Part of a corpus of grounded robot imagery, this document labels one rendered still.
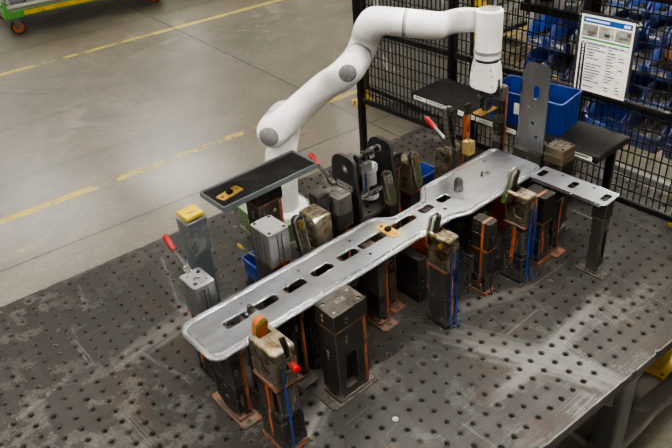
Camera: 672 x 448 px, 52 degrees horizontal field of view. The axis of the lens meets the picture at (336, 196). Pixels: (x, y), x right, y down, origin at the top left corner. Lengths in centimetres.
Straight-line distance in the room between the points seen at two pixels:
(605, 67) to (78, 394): 210
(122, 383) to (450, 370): 100
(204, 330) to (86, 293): 86
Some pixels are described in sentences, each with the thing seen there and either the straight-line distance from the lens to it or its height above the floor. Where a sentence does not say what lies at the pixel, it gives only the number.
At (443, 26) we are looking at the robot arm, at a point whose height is 155.
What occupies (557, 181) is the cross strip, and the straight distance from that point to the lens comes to 246.
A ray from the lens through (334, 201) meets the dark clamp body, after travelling 221.
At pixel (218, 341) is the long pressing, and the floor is 100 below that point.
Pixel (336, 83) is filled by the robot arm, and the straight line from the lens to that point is 229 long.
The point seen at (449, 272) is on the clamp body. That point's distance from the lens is 212.
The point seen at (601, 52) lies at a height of 132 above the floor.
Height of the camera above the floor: 223
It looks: 32 degrees down
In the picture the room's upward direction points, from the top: 5 degrees counter-clockwise
